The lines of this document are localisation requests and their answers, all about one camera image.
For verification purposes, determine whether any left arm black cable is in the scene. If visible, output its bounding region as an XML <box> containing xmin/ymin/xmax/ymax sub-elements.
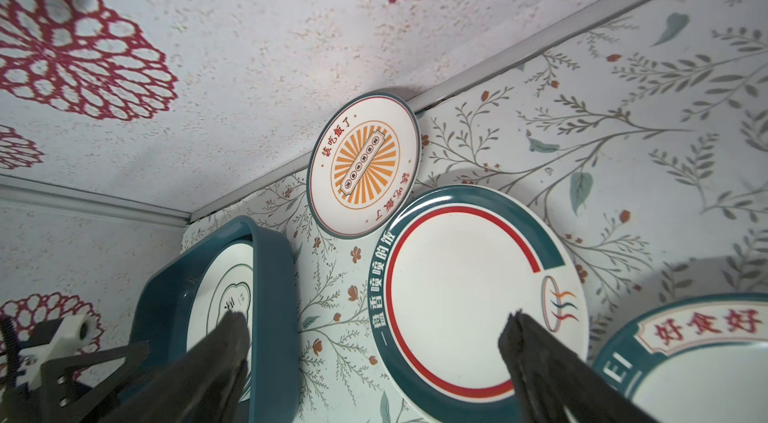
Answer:
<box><xmin>0</xmin><ymin>316</ymin><xmax>22</xmax><ymax>376</ymax></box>

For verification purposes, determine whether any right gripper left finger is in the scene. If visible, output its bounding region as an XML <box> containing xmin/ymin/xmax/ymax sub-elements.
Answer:
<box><xmin>105</xmin><ymin>312</ymin><xmax>250</xmax><ymax>422</ymax></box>

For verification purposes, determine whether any orange sunburst plate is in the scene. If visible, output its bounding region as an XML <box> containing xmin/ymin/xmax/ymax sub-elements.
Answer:
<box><xmin>306</xmin><ymin>93</ymin><xmax>421</xmax><ymax>239</ymax></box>

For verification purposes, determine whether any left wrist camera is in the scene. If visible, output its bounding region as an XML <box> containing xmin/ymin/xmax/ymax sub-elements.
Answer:
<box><xmin>17</xmin><ymin>314</ymin><xmax>97</xmax><ymax>390</ymax></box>

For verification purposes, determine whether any green rim plate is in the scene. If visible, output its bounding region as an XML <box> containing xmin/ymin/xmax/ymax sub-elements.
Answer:
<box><xmin>368</xmin><ymin>185</ymin><xmax>589</xmax><ymax>422</ymax></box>
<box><xmin>593</xmin><ymin>293</ymin><xmax>767</xmax><ymax>422</ymax></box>

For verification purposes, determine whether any white cloud emblem plate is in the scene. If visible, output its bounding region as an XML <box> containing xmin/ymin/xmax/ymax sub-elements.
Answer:
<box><xmin>185</xmin><ymin>241</ymin><xmax>255</xmax><ymax>403</ymax></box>

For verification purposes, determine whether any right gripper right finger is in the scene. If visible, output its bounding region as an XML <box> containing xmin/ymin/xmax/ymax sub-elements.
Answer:
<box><xmin>498</xmin><ymin>311</ymin><xmax>654</xmax><ymax>422</ymax></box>

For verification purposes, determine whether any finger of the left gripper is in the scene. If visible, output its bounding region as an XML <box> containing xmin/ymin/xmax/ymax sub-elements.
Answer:
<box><xmin>39</xmin><ymin>342</ymin><xmax>150</xmax><ymax>423</ymax></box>

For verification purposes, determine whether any teal plastic bin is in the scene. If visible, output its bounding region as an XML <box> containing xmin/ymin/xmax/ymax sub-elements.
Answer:
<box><xmin>129</xmin><ymin>216</ymin><xmax>300</xmax><ymax>422</ymax></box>

